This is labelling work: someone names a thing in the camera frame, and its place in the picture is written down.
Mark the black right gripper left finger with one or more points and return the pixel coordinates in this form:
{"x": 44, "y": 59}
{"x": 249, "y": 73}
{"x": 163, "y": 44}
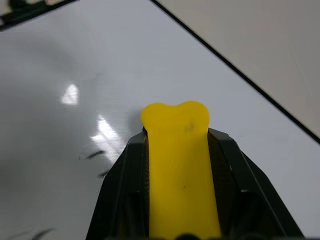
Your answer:
{"x": 120, "y": 190}

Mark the yellow bone-shaped toy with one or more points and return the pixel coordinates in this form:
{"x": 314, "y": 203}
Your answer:
{"x": 178, "y": 160}

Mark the black-framed whiteboard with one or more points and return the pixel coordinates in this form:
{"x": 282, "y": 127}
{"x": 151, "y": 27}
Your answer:
{"x": 75, "y": 100}

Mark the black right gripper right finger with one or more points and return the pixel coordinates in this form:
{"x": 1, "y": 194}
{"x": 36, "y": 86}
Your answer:
{"x": 250, "y": 190}

